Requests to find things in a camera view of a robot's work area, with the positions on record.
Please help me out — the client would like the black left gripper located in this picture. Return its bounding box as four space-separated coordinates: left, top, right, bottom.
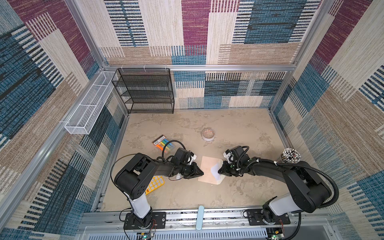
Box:
178 162 203 179

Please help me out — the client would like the pink envelope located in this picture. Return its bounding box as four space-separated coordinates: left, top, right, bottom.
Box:
198 156 223 185

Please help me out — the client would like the white letter paper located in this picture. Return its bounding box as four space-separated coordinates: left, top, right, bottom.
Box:
211 163 225 185

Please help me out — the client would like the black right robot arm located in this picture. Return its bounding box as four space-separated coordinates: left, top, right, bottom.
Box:
218 146 340 225

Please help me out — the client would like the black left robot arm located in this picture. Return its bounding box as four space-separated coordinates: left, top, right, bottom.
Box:
111 140 204 224

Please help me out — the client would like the white tape roll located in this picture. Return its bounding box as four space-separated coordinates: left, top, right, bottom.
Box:
201 128 215 142

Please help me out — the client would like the yellow calculator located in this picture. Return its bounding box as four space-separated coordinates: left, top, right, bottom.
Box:
145 176 165 195

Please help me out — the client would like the colourful marker pack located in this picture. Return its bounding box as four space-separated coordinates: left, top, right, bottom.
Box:
153 135 175 154

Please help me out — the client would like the pencil holder with pencils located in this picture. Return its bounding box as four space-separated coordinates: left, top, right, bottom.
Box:
280 148 301 164

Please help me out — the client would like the black mesh shelf rack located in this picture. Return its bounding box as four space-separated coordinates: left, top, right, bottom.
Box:
112 68 175 114

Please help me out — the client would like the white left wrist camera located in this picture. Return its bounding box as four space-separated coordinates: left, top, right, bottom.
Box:
187 151 197 165

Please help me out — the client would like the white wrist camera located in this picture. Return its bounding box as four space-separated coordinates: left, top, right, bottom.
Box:
223 150 234 163
187 151 197 165

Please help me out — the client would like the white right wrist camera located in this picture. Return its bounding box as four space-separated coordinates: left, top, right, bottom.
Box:
223 150 234 163

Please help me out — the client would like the light blue handle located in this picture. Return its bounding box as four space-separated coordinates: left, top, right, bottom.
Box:
196 206 205 232

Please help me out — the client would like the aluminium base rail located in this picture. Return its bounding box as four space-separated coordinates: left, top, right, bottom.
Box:
75 207 342 240

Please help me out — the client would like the white wire basket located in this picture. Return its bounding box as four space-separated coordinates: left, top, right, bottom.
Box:
65 71 115 135

